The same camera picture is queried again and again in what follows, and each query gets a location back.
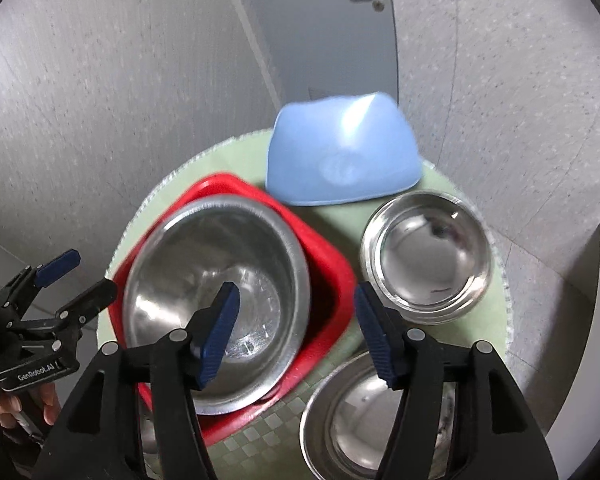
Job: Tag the red plastic basin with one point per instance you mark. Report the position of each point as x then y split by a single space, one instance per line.
325 270

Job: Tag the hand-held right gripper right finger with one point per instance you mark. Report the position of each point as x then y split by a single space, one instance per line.
377 340

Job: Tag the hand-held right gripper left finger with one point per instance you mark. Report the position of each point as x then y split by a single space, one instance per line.
219 340

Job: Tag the person's left hand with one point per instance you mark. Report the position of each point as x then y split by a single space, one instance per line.
45 402

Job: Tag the grey door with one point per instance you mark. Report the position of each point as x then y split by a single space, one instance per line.
320 35

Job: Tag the large steel bowl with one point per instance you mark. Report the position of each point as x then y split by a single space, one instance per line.
190 260

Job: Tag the green round table mat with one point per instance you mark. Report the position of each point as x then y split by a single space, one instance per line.
340 220

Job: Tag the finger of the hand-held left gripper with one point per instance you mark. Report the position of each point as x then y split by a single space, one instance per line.
55 266
87 305

